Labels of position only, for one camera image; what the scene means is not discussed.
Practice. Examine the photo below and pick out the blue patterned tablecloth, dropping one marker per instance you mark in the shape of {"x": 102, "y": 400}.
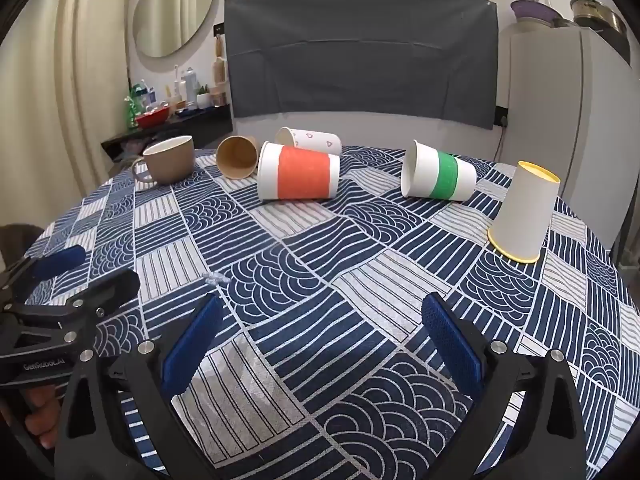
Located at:
{"x": 320, "y": 270}

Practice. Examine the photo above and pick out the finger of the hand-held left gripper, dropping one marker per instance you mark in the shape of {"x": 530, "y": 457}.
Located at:
{"x": 112, "y": 290}
{"x": 60, "y": 261}

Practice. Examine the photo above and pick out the green plastic bottle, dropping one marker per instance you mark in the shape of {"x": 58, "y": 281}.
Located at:
{"x": 132, "y": 107}

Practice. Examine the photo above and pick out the grey cloth cover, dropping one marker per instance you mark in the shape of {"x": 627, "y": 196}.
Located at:
{"x": 360, "y": 50}

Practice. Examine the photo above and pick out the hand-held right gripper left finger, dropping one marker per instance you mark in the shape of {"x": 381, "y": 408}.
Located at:
{"x": 192, "y": 350}

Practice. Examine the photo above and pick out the purple colander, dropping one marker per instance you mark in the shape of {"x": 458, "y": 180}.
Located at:
{"x": 532, "y": 12}

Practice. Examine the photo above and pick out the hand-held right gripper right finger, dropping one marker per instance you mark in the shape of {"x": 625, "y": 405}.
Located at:
{"x": 452, "y": 345}

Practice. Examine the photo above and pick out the white cup green sleeve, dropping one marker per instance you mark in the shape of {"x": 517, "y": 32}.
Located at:
{"x": 445, "y": 175}

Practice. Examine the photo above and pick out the black wall outlet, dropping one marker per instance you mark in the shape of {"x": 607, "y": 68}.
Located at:
{"x": 501, "y": 116}

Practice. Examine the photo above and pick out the red bowl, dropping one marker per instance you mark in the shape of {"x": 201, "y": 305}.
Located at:
{"x": 152, "y": 119}

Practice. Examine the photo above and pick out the small potted plant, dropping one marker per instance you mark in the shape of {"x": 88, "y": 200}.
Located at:
{"x": 203, "y": 97}

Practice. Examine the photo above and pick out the white spray bottle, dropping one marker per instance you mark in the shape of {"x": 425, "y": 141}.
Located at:
{"x": 190, "y": 87}

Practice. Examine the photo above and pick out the person's left hand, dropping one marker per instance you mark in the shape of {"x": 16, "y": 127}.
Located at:
{"x": 41, "y": 417}

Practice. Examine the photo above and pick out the white cup yellow rim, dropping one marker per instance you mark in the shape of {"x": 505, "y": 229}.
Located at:
{"x": 525, "y": 210}

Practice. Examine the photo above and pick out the steel pot with lid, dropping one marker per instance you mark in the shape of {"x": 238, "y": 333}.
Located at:
{"x": 597, "y": 15}

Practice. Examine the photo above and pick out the beige curtain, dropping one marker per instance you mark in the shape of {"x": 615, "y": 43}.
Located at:
{"x": 65, "y": 85}

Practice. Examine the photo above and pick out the dark side shelf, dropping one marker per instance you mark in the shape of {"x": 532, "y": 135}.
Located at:
{"x": 200, "y": 126}

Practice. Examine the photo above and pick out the white cup orange sleeve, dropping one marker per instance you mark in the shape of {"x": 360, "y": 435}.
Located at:
{"x": 305, "y": 172}

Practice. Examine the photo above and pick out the white heart print paper cup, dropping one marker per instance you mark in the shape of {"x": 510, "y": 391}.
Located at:
{"x": 316, "y": 141}

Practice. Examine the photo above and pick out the brown chair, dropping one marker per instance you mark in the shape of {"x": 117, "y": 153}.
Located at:
{"x": 17, "y": 242}

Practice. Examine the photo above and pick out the oval wall mirror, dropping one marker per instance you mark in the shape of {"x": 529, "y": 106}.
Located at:
{"x": 172, "y": 10}

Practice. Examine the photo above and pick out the brown ceramic mug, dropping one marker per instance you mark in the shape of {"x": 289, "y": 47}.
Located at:
{"x": 170, "y": 160}

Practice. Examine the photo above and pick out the small white paper scrap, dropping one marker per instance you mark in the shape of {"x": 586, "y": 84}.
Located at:
{"x": 215, "y": 277}

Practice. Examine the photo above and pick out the white refrigerator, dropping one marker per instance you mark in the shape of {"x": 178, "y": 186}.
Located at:
{"x": 545, "y": 95}

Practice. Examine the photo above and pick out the brown kraft paper cup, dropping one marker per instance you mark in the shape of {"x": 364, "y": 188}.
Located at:
{"x": 235, "y": 156}

